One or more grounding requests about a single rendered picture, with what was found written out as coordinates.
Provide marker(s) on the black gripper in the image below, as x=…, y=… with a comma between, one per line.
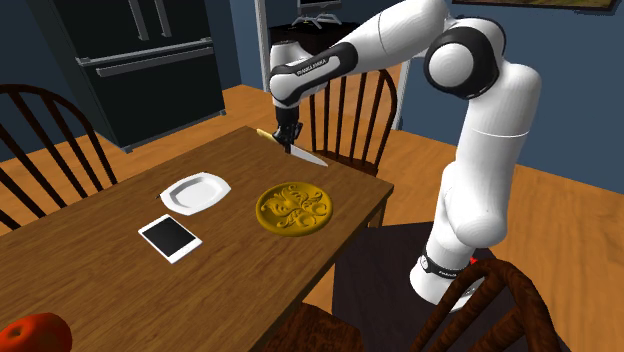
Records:
x=286, y=123

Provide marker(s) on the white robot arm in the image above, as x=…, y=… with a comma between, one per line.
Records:
x=487, y=146

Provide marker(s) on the dark wooden spindle chair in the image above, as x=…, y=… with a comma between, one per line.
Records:
x=369, y=119
x=507, y=292
x=29, y=161

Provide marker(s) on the yellow ornate round plate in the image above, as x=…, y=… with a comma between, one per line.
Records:
x=294, y=209

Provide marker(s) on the white square plate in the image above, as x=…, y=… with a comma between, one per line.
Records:
x=196, y=193

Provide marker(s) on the black refrigerator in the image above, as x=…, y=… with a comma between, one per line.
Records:
x=146, y=73

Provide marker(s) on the white tablet with black screen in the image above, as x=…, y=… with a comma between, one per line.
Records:
x=170, y=238

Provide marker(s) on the brown wooden dining table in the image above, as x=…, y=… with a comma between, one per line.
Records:
x=204, y=287

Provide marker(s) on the dark robot stand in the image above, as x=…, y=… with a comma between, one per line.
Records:
x=375, y=287

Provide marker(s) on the red apple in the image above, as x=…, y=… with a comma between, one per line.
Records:
x=35, y=334

